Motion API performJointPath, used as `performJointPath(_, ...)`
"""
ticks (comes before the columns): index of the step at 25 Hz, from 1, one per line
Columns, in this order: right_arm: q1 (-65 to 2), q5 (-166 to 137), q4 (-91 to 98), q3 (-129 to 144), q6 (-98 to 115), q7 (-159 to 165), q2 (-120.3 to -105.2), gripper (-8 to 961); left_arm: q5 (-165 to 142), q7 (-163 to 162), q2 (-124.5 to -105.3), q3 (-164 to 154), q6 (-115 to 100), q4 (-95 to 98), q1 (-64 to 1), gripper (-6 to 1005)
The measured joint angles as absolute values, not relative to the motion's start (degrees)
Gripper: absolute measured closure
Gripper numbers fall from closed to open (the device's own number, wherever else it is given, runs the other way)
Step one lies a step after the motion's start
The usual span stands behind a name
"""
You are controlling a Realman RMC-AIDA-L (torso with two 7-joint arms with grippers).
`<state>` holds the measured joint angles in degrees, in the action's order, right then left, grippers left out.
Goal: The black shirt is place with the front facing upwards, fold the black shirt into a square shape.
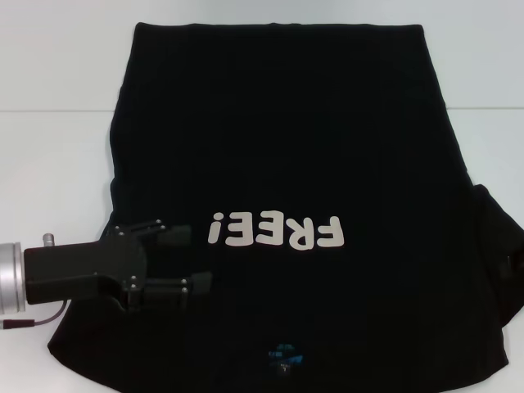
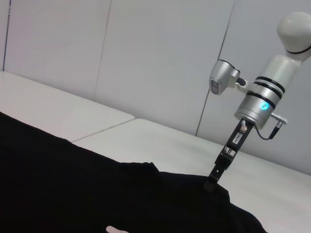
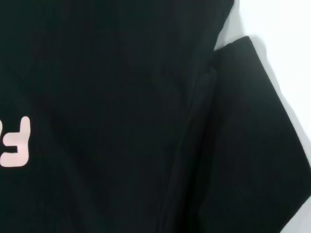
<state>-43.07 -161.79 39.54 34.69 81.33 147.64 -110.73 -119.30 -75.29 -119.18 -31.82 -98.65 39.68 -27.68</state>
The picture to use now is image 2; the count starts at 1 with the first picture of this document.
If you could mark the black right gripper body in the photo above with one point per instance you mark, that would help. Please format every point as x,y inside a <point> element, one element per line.
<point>236,138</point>

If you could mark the black t-shirt with FREE print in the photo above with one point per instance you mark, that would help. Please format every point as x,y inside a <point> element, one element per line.
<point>85,189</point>

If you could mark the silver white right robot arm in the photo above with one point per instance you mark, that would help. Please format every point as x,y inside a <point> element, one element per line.
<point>267,92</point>

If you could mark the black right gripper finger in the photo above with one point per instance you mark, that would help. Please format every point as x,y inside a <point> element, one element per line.
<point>219,167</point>

